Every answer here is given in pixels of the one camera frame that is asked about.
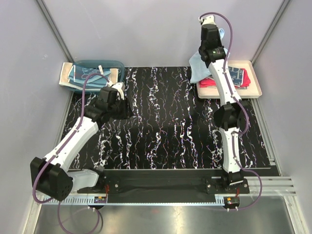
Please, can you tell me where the light blue towel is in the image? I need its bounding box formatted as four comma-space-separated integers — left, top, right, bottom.
189, 28, 231, 84

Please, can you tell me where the red towel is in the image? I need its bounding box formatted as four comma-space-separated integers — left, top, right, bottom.
199, 68, 251, 88

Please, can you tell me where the blue beige patterned towel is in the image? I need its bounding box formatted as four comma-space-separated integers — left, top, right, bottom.
228, 66, 244, 87

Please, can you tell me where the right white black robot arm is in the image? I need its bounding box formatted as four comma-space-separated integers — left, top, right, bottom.
198, 23, 247, 193

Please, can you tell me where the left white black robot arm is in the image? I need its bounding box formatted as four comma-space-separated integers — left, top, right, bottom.
30, 82, 132, 203

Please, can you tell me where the blue cartoon print towel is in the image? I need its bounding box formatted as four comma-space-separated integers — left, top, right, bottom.
68, 65, 107, 89

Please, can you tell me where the teal plastic basket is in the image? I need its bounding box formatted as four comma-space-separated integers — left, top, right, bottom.
74, 60, 125, 93

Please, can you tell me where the beige towel in basket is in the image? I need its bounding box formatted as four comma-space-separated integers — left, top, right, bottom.
59, 62, 119, 92

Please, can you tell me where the cream plastic tray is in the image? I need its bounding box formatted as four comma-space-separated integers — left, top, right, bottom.
196, 60, 262, 99

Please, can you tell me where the black marble pattern mat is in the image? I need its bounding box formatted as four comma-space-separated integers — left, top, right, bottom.
52, 66, 273, 170

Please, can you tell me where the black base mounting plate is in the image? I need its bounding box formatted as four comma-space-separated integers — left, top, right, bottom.
78, 169, 249, 195

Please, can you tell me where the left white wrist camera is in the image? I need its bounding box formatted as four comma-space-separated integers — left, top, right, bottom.
107, 81, 125, 100

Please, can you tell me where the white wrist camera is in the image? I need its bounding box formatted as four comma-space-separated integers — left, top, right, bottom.
198, 15, 216, 25
107, 81, 125, 100

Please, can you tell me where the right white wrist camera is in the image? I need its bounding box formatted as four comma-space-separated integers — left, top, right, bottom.
198, 15, 216, 25

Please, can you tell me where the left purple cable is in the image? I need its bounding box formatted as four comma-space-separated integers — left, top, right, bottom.
32, 74, 112, 232

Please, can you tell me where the purple cable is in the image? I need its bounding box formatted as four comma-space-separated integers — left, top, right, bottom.
32, 74, 112, 232
198, 12, 263, 212

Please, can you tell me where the right aluminium frame post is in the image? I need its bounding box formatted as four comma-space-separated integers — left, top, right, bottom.
251, 0, 292, 65

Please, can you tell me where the aluminium frame post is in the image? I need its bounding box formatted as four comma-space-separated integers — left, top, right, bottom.
251, 0, 292, 65
35, 0, 74, 62

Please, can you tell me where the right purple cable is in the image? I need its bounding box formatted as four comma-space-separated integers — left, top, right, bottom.
198, 12, 263, 212

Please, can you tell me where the left aluminium frame post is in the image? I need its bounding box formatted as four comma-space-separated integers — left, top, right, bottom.
35, 0, 74, 62

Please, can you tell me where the aluminium rail with slots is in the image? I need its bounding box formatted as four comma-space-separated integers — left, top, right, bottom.
33, 176, 297, 205

